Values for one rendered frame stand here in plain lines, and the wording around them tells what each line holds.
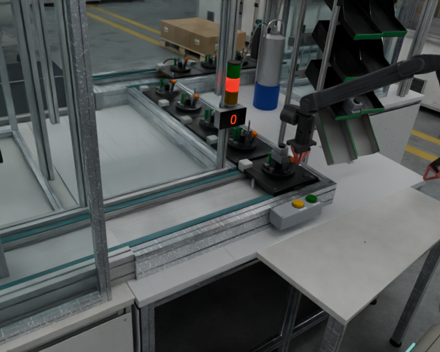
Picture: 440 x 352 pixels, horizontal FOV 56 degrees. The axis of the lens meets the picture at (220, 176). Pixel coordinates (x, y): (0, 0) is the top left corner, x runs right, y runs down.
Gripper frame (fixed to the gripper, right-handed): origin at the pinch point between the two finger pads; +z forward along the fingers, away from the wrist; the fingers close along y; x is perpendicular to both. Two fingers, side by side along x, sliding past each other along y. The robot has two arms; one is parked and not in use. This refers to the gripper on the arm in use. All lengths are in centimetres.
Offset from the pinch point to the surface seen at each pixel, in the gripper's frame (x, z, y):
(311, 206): 14.7, 10.3, 4.0
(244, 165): -18.0, 7.7, 11.5
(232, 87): -20.0, -26.2, 20.3
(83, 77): 11, -47, 83
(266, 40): -89, -21, -54
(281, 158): -6.8, 1.4, 1.8
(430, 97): -151, 84, -385
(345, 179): -2.4, 20.0, -37.7
